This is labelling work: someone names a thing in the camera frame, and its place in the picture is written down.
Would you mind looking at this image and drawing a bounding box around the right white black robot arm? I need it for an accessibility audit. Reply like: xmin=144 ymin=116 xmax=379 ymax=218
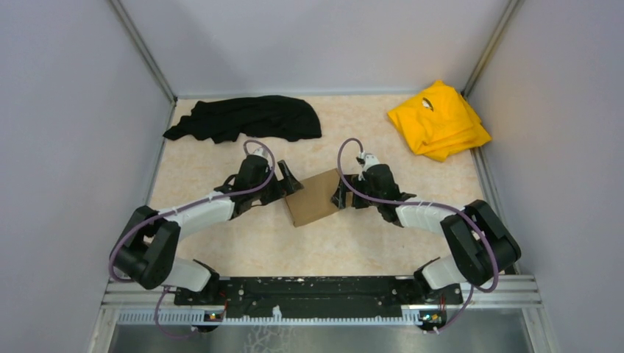
xmin=333 ymin=152 xmax=522 ymax=303

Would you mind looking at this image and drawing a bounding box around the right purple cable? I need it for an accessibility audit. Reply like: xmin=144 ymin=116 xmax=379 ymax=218
xmin=337 ymin=138 xmax=501 ymax=335

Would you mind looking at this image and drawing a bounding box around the right aluminium corner post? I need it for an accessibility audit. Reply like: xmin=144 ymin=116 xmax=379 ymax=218
xmin=461 ymin=0 xmax=525 ymax=99

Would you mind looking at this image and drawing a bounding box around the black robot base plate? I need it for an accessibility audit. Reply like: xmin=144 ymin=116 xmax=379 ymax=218
xmin=174 ymin=276 xmax=463 ymax=319

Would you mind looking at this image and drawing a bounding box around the black cloth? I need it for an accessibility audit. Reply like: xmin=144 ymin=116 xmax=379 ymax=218
xmin=163 ymin=95 xmax=322 ymax=144

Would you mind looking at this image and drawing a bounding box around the brown cardboard paper box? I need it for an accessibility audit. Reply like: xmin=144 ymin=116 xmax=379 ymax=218
xmin=286 ymin=168 xmax=341 ymax=227

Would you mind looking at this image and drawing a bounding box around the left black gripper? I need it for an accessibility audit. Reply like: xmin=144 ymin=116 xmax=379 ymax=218
xmin=251 ymin=160 xmax=303 ymax=205

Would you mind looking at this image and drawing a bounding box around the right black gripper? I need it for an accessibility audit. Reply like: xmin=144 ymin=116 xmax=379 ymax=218
xmin=330 ymin=174 xmax=383 ymax=209

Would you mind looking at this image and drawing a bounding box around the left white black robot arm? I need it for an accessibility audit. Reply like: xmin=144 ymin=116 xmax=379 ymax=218
xmin=109 ymin=150 xmax=304 ymax=304

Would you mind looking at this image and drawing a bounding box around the purple cable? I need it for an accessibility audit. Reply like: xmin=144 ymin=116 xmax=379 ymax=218
xmin=107 ymin=140 xmax=277 ymax=341
xmin=337 ymin=138 xmax=501 ymax=335

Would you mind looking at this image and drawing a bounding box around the aluminium corner post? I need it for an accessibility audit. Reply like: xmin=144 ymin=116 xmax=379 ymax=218
xmin=107 ymin=0 xmax=177 ymax=105
xmin=461 ymin=0 xmax=525 ymax=99

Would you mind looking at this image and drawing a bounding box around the yellow folded cloth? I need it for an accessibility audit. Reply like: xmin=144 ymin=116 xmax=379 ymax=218
xmin=387 ymin=80 xmax=492 ymax=162

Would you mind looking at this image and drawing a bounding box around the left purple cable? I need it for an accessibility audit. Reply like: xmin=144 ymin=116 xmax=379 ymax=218
xmin=107 ymin=140 xmax=277 ymax=341

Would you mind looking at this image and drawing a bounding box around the left aluminium corner post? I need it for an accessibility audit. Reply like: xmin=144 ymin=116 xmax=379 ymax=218
xmin=107 ymin=0 xmax=177 ymax=105

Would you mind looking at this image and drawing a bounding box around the aluminium frame rail front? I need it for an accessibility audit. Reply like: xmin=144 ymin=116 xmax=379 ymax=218
xmin=102 ymin=275 xmax=543 ymax=327

